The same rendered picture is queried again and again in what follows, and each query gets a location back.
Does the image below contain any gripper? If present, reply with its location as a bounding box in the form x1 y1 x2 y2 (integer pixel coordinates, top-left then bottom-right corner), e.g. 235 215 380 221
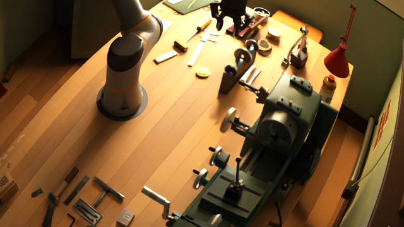
210 0 255 38

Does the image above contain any white crank handle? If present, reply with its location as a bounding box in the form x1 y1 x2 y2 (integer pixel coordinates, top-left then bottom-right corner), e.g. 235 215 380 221
141 185 172 221

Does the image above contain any dark tumbler lever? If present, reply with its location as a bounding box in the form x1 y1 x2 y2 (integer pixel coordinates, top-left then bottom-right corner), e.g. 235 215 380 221
238 78 270 104

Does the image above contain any grey lathe chuck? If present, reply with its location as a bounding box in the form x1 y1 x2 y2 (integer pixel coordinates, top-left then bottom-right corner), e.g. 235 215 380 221
256 110 299 153

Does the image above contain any green lathe body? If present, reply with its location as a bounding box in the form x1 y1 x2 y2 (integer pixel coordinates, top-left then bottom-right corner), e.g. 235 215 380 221
165 73 340 227

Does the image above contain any round metal tin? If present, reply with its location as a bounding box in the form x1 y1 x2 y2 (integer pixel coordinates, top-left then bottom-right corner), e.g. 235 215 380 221
252 6 271 23

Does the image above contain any white vernier caliper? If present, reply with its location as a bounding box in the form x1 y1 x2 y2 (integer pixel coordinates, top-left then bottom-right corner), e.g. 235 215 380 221
187 29 222 67

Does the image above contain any steel rod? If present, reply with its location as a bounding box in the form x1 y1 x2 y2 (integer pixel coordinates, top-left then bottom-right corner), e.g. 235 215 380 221
249 68 263 86
241 65 257 84

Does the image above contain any dark green mat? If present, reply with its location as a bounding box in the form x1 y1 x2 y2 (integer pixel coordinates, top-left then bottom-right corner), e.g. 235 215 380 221
162 0 215 16

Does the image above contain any white paper sheet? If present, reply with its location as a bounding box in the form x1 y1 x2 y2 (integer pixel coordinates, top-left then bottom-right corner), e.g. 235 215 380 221
159 18 175 35

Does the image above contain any grey dial indicator stand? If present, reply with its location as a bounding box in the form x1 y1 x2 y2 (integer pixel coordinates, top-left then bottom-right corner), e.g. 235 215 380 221
281 23 311 71

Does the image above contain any grey plate with orange knob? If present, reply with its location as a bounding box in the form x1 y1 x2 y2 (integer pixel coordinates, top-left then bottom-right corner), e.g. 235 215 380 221
276 95 303 115
289 74 314 94

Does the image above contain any large silver handwheel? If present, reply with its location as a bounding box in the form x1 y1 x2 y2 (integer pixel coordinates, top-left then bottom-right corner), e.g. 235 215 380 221
219 107 238 134

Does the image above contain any red desk lamp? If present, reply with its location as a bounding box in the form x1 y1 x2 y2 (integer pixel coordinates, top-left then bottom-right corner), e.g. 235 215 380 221
323 4 358 79

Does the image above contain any red capped oil bottle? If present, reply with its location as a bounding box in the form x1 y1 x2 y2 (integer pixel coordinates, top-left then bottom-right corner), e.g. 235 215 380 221
319 74 338 105

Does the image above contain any small silver handwheel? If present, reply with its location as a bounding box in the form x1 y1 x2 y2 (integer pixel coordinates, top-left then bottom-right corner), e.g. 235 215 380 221
208 146 223 167
193 168 210 190

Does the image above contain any pale cabinet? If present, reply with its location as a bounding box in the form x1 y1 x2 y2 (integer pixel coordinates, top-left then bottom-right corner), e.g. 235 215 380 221
70 0 128 60

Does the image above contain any pink white small box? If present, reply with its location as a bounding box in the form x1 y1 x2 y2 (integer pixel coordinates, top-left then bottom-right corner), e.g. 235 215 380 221
116 207 136 227

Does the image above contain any dark grey file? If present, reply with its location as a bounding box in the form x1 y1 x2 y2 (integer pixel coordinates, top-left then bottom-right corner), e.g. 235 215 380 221
62 175 91 207

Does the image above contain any grey slotted steel plate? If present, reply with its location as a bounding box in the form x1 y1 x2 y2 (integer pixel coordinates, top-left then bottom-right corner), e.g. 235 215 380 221
71 197 104 226

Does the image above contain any cardboard box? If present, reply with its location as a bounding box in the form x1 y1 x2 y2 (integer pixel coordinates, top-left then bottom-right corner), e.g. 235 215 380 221
0 170 20 206

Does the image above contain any yellow handled screwdriver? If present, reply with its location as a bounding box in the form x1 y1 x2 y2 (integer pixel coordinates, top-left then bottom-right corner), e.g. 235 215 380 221
186 18 213 43

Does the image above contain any black tool post lever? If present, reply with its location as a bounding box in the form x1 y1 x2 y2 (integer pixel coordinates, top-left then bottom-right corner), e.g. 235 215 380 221
234 156 243 187

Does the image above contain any dark round base plate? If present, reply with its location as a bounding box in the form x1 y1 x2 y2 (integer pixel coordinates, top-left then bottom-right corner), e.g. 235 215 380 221
96 84 149 122

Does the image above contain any dark tool post block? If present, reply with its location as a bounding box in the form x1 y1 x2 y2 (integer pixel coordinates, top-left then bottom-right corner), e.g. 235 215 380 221
224 180 247 201

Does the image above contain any red wall sign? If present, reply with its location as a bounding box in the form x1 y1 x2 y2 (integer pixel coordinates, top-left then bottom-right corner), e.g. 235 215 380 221
372 98 393 156

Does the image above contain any grey wall pipe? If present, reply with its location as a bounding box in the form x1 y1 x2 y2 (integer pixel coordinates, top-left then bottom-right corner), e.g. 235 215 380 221
340 114 378 201

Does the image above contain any black power cable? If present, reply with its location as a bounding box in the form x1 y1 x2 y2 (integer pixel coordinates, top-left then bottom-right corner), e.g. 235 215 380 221
273 201 283 227

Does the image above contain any steel tee handle wrench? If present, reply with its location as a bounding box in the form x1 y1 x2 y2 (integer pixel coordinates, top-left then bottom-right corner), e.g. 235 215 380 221
93 175 126 209

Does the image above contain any wooden handled hammer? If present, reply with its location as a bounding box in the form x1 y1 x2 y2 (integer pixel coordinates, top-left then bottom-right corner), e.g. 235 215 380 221
47 166 80 206

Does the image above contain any black tool handle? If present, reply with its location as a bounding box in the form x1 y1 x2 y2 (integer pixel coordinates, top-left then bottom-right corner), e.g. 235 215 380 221
42 204 56 227

